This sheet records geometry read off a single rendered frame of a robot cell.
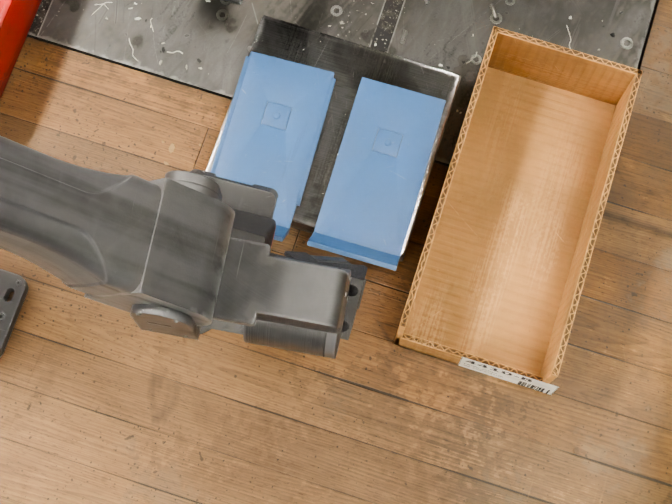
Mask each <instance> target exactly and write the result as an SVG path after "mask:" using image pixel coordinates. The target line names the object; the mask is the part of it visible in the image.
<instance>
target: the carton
mask: <svg viewBox="0 0 672 504"><path fill-rule="evenodd" d="M642 73H643V71H642V70H639V69H636V68H632V67H629V66H626V65H622V64H619V63H616V62H612V61H609V60H606V59H602V58H599V57H596V56H592V55H589V54H586V53H582V52H579V51H576V50H572V49H569V48H566V47H563V46H559V45H556V44H553V43H549V42H546V41H543V40H539V39H536V38H533V37H529V36H526V35H523V34H519V33H516V32H513V31H509V30H506V29H503V28H499V27H496V26H493V29H492V32H491V35H490V39H489V42H488V45H487V48H486V51H485V54H484V57H483V61H482V64H481V67H480V70H479V73H478V76H477V80H476V83H475V86H474V89H473V92H472V95H471V99H470V102H469V105H468V108H467V111H466V114H465V118H464V121H463V124H462V127H461V130H460V133H459V137H458V140H457V143H456V146H455V149H454V152H453V156H452V159H451V162H450V165H449V168H448V172H447V175H446V178H445V181H444V184H443V187H442V191H441V194H440V197H439V200H438V203H437V206H436V210H435V213H434V216H433V219H432V222H431V225H430V229H429V232H428V235H427V238H426V241H425V244H424V248H423V251H422V254H421V257H420V260H419V264H418V267H417V270H416V273H415V276H414V279H413V283H412V286H411V289H410V292H409V295H408V298H407V302H406V305H405V308H404V311H403V314H402V317H401V321H400V324H399V327H398V330H397V333H396V336H395V340H394V344H395V345H398V346H401V347H405V348H408V349H411V350H414V351H417V352H420V353H423V354H427V355H430V356H433V357H436V358H439V359H442V360H445V361H448V362H452V363H455V364H458V365H459V366H462V367H465V368H468V369H471V370H474V371H477V372H480V373H484V374H487V375H490V376H493V377H496V378H499V379H502V380H506V381H509V382H512V383H515V384H518V385H521V386H524V387H527V388H531V389H534V390H537V391H540V392H543V393H546V394H549V395H551V394H552V393H553V392H554V391H555V390H556V389H557V388H558V386H555V385H551V384H550V383H551V382H552V381H553V380H554V379H555V378H556V377H558V375H559V371H560V368H561V364H562V360H563V357H564V353H565V350H566V346H567V342H568V339H569V335H570V332H571V328H572V325H573V321H574V317H575V314H576V310H577V307H578V303H579V299H580V296H581V292H582V289H583V285H584V281H585V278H586V274H587V271H588V267H589V263H590V260H591V256H592V253H593V249H594V245H595V242H596V238H597V235H598V231H599V227H600V224H601V220H602V217H603V213H604V209H605V206H606V202H607V199H608V195H609V191H610V188H611V184H612V181H613V177H614V173H615V170H616V166H617V163H618V159H619V155H620V152H621V148H622V145H623V141H624V138H625V134H626V130H627V127H628V123H629V120H630V116H631V112H632V109H633V105H634V102H635V98H636V94H637V91H638V87H639V84H640V80H641V76H642Z"/></svg>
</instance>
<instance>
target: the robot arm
mask: <svg viewBox="0 0 672 504"><path fill-rule="evenodd" d="M277 198H278V193H277V191H276V190H274V189H272V188H269V187H265V186H261V185H257V184H253V185H248V184H244V183H240V182H236V181H233V180H229V179H225V178H221V177H217V176H216V174H214V173H211V172H207V171H203V170H199V169H194V170H192V171H190V172H188V171H179V170H176V171H169V172H167V173H166V174H165V178H162V179H157V180H152V181H147V180H145V179H142V178H140V177H138V176H135V175H118V174H111V173H105V172H101V171H96V170H92V169H88V168H84V167H80V166H77V165H74V164H70V163H67V162H65V161H62V160H59V159H56V158H54V157H51V156H48V155H46V154H44V153H41V152H39V151H36V150H34V149H31V148H29V147H27V146H24V145H22V144H19V143H17V142H15V141H12V140H10V139H7V138H5V137H3V136H0V248H2V249H4V250H6V251H9V252H11V253H13V254H16V255H18V256H20V257H22V258H24V259H26V260H28V261H30V262H32V263H34V264H36V265H37V266H39V267H41V268H42V269H44V270H46V271H48V272H49V273H51V274H52V275H54V276H55V277H57V278H59V279H60V280H61V281H62V282H63V283H64V284H65V285H66V286H67V287H69V288H72V289H75V290H77V291H80V292H83V293H85V295H84V297H85V298H88V299H91V300H94V301H97V302H100V303H103V304H106V305H109V306H112V307H115V308H118V309H121V310H124V311H127V312H130V316H131V318H132V319H133V320H134V321H135V323H136V324H137V325H138V326H139V328H140V329H141V330H146V331H151V332H157V333H162V334H168V335H173V336H178V337H184V338H189V339H195V340H198V338H199V335H200V334H203V333H205V332H207V331H209V330H211V329H215V330H220V331H226V332H231V333H236V334H242V335H243V339H244V342H247V343H252V344H257V345H263V346H268V347H274V348H279V349H285V350H290V351H295V352H301V353H306V354H312V355H317V356H322V357H328V358H333V359H335V358H336V355H337V352H338V346H339V342H340V338H341V339H344V340H349V337H350V333H351V330H352V326H353V323H354V319H355V315H356V311H357V309H359V307H360V303H361V299H362V295H363V291H364V287H365V283H366V279H365V276H366V272H367V267H366V266H364V265H355V264H351V263H350V262H348V261H347V260H345V259H344V258H341V257H328V256H315V255H309V254H308V253H306V252H294V251H285V252H284V255H285V256H282V255H278V254H274V253H271V252H270V251H271V249H270V248H271V246H272V242H273V238H274V234H275V230H276V221H275V220H274V219H273V215H274V211H275V206H276V202H277ZM12 291H14V294H13V296H12V299H11V301H9V302H7V299H8V297H9V294H10V292H12ZM27 293H28V284H27V282H26V281H25V280H24V279H23V278H22V277H21V276H20V275H18V274H15V273H12V272H9V271H6V270H3V269H0V357H1V356H2V355H3V353H4V351H5V348H6V346H7V343H8V341H9V338H10V336H11V333H12V331H13V328H14V325H15V323H16V320H17V318H18V315H19V313H20V310H21V308H22V305H23V303H24V300H25V298H26V295H27Z"/></svg>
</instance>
